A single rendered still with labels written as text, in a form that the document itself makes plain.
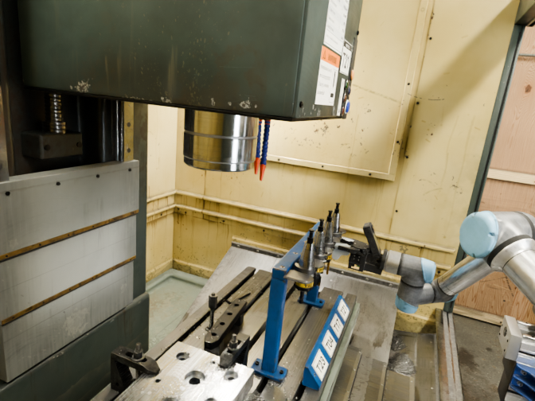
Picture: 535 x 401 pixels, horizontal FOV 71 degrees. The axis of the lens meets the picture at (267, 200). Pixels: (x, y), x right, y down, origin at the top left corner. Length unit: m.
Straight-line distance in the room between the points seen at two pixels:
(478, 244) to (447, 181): 0.73
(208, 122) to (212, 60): 0.12
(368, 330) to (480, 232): 0.83
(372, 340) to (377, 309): 0.17
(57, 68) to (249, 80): 0.45
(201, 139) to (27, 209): 0.48
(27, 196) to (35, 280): 0.22
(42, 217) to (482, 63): 1.59
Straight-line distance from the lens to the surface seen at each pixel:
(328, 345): 1.26
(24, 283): 1.13
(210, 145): 0.77
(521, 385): 1.59
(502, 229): 1.07
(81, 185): 1.15
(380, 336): 1.74
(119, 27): 0.84
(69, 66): 0.93
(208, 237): 2.16
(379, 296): 1.87
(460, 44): 1.76
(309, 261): 1.02
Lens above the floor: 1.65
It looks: 15 degrees down
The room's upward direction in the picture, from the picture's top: 6 degrees clockwise
